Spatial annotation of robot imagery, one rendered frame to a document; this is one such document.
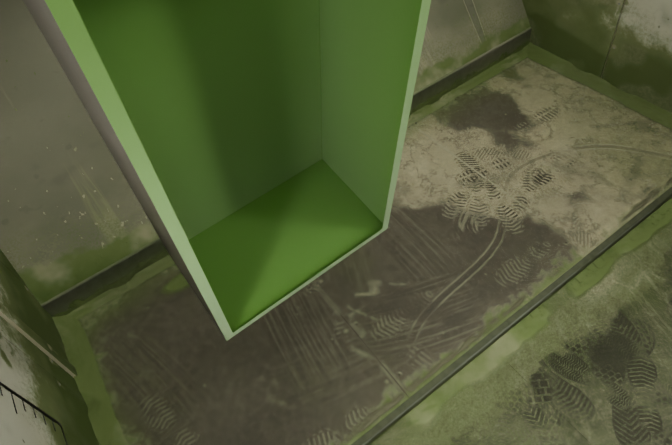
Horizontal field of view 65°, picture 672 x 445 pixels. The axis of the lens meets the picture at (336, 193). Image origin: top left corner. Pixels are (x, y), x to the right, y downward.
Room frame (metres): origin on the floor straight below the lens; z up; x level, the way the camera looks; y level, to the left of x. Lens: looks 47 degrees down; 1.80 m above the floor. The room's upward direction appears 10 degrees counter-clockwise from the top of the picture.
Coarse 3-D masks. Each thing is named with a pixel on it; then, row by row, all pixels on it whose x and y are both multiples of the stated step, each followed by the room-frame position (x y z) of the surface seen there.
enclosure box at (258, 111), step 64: (64, 0) 0.55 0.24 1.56; (128, 0) 0.97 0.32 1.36; (192, 0) 1.04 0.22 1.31; (256, 0) 1.12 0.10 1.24; (320, 0) 1.22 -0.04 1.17; (384, 0) 1.00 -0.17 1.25; (64, 64) 0.78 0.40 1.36; (128, 64) 0.97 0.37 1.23; (192, 64) 1.05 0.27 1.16; (256, 64) 1.14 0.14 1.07; (320, 64) 1.26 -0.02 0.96; (384, 64) 1.01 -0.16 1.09; (128, 128) 0.59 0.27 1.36; (192, 128) 1.06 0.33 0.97; (256, 128) 1.16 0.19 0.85; (320, 128) 1.30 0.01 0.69; (384, 128) 1.02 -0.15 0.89; (192, 192) 1.07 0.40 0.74; (256, 192) 1.19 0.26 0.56; (320, 192) 1.20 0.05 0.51; (384, 192) 1.04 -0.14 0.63; (192, 256) 0.66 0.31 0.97; (256, 256) 0.99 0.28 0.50; (320, 256) 0.97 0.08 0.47
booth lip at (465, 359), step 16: (656, 208) 1.24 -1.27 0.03; (608, 240) 1.12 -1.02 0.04; (592, 256) 1.06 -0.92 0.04; (576, 272) 1.01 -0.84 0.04; (528, 304) 0.91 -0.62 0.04; (512, 320) 0.86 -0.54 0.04; (496, 336) 0.81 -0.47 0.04; (480, 352) 0.77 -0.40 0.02; (448, 368) 0.73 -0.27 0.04; (432, 384) 0.68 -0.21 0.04; (416, 400) 0.64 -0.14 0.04; (400, 416) 0.60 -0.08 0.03; (368, 432) 0.57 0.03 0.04
